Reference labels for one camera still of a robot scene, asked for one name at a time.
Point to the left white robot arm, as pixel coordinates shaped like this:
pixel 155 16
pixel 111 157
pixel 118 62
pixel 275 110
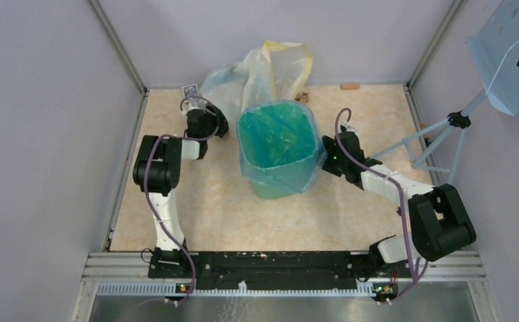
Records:
pixel 157 171

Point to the small brown debris piece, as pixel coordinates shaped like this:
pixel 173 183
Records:
pixel 302 97

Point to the small wooden block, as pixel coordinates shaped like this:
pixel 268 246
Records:
pixel 349 86

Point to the clear yellow-trimmed trash bag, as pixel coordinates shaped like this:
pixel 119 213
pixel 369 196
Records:
pixel 276 71

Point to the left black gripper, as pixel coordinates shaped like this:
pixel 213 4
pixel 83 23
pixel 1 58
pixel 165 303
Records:
pixel 223 124

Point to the blue plastic trash bag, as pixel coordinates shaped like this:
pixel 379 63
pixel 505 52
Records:
pixel 279 146

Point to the light blue perforated lamp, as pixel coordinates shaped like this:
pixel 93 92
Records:
pixel 495 52

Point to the light blue tripod stand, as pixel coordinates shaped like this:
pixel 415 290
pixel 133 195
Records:
pixel 422 145

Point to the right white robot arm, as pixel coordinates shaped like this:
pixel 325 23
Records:
pixel 437 222

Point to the green plastic trash bin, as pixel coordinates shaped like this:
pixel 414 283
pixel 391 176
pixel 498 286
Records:
pixel 272 177

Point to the white toothed cable rail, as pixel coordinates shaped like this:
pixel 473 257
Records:
pixel 172 289

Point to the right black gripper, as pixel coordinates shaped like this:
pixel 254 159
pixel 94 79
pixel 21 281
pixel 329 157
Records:
pixel 328 145

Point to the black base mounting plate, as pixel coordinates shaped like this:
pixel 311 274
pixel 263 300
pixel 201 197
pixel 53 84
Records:
pixel 325 270

